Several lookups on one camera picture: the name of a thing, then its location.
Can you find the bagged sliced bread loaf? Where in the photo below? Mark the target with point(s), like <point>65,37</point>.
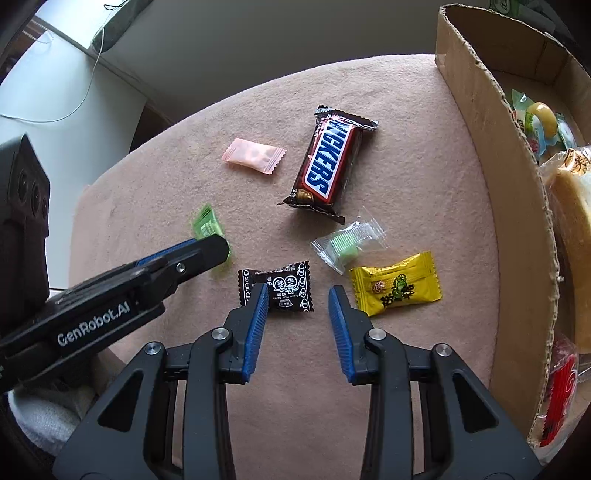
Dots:
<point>566,177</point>

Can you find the white cabinet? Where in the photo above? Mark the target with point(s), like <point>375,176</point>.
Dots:
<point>80,119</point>

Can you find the green jelly cup snack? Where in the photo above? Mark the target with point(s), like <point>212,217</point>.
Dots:
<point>547,131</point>

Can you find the brown cardboard box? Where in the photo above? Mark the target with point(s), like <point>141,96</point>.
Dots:
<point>483,56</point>

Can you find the pink candy wrapper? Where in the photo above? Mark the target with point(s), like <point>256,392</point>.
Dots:
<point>260,157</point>

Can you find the clear green candy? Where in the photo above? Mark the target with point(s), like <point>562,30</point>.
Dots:
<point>341,247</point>

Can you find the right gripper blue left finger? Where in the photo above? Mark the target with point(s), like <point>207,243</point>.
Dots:
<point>245,325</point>

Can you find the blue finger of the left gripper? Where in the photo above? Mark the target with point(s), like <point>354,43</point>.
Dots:
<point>171,251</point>
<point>210,252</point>

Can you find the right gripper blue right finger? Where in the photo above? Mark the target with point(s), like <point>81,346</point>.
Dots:
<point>350,326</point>

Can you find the Snickers bar english label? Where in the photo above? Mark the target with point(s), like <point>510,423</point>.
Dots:
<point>328,161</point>

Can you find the black patterned candy wrapper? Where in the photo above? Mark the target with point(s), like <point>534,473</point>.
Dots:
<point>289,286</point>

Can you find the yellow candy wrapper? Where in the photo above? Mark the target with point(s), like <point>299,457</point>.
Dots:
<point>411,281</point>

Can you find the small green mint wrapper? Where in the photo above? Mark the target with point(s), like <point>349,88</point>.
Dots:
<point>204,224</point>

